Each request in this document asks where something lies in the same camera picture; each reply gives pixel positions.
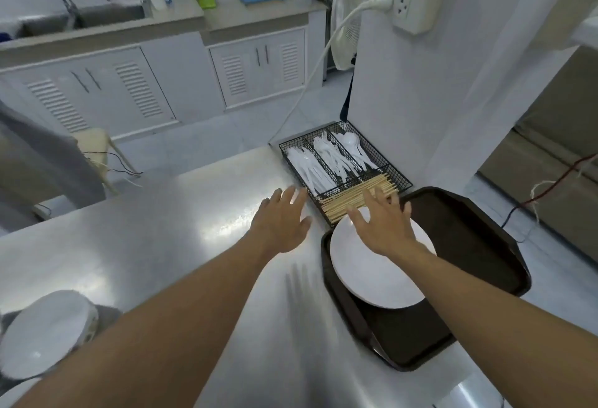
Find person's right hand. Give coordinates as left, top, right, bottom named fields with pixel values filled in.
left=347, top=185, right=429, bottom=262

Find person's left hand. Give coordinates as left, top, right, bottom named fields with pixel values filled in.
left=249, top=186, right=313, bottom=259

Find person's right forearm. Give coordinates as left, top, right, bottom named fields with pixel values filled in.
left=402, top=242, right=598, bottom=408

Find person's left forearm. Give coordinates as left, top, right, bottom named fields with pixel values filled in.
left=12, top=230, right=281, bottom=408

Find bundle of wooden chopsticks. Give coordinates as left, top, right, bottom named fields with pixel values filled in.
left=321, top=174, right=400, bottom=225

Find pile of white plastic knives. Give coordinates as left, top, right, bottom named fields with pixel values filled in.
left=286, top=146, right=337, bottom=198

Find pile of white plastic forks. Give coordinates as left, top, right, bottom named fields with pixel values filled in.
left=312, top=136, right=363, bottom=184

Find white round plate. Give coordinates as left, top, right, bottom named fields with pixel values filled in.
left=330, top=209, right=437, bottom=310

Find pile of white plastic spoons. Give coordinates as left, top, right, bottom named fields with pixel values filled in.
left=337, top=132, right=381, bottom=172

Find dark brown plastic tray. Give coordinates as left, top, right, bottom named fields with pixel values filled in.
left=320, top=187, right=532, bottom=372

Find white louvered cabinet door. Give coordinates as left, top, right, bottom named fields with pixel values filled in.
left=5, top=67, right=94, bottom=135
left=210, top=43, right=262, bottom=107
left=79, top=48, right=176, bottom=126
left=254, top=31, right=305, bottom=95

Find white kitchen counter cabinet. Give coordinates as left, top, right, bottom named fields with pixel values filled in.
left=0, top=0, right=328, bottom=142

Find white electric fan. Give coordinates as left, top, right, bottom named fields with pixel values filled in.
left=330, top=0, right=370, bottom=71

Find beige plastic stool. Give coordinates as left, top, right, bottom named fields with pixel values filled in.
left=70, top=128, right=143, bottom=196

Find steel kitchen sink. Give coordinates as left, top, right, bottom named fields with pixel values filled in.
left=14, top=1, right=152, bottom=39

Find stack of white bowls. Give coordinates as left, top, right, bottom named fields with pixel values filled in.
left=0, top=290, right=100, bottom=380

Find white plate rim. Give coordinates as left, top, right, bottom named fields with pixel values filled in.
left=0, top=377, right=43, bottom=408

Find black wire cutlery organizer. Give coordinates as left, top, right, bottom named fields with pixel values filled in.
left=279, top=120, right=414, bottom=227

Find white frayed string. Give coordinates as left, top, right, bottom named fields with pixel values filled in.
left=530, top=160, right=598, bottom=224

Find red electric wire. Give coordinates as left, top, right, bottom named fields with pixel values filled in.
left=502, top=153, right=598, bottom=231

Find thin black and red wires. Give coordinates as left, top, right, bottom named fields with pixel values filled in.
left=82, top=151, right=143, bottom=177

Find cream wall socket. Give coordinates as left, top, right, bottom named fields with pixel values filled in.
left=376, top=0, right=451, bottom=35

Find white power plug with cord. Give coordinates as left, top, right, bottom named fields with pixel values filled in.
left=271, top=0, right=394, bottom=144

